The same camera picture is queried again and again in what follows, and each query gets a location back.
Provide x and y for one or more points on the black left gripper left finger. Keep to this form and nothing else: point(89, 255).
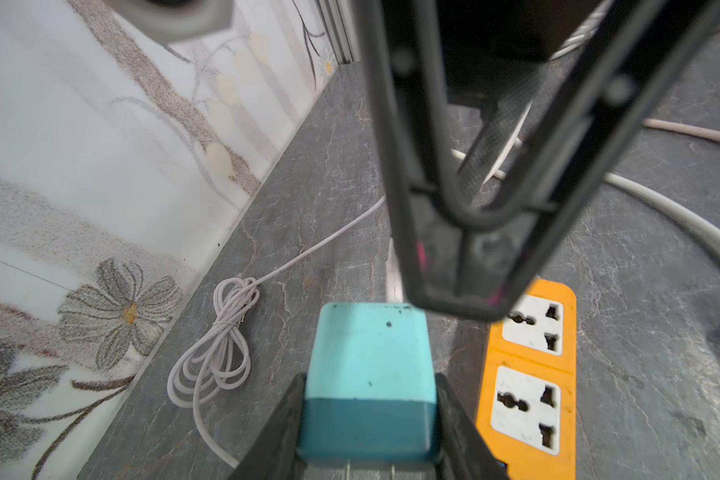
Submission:
point(273, 455)

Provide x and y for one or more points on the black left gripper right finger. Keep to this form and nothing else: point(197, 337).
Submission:
point(464, 453)

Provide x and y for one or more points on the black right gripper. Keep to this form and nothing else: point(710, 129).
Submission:
point(636, 51)

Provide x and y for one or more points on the orange power strip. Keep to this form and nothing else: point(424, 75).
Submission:
point(526, 412)

